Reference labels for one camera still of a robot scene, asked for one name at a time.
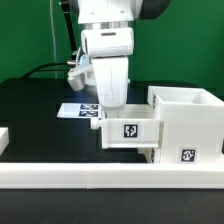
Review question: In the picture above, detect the white drawer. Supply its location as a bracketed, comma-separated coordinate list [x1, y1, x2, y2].
[91, 104, 160, 149]
[138, 148, 161, 164]

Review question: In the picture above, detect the black cable conduit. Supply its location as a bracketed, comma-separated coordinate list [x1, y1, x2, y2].
[59, 0, 81, 58]

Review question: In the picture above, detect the white drawer cabinet box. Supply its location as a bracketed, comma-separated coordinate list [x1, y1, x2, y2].
[147, 86, 224, 164]

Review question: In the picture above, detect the white fiducial marker sheet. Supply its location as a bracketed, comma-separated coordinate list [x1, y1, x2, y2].
[57, 103, 101, 119]

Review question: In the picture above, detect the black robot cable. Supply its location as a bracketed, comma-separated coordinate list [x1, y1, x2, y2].
[21, 62, 81, 80]

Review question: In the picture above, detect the white front drawer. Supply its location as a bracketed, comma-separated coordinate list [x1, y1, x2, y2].
[138, 148, 161, 164]

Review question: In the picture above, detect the white table boundary frame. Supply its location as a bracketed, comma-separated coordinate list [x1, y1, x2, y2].
[0, 127, 224, 190]

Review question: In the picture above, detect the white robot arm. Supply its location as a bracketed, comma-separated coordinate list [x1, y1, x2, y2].
[68, 0, 171, 111]

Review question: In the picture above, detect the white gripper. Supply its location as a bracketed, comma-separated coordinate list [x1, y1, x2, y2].
[92, 57, 128, 110]

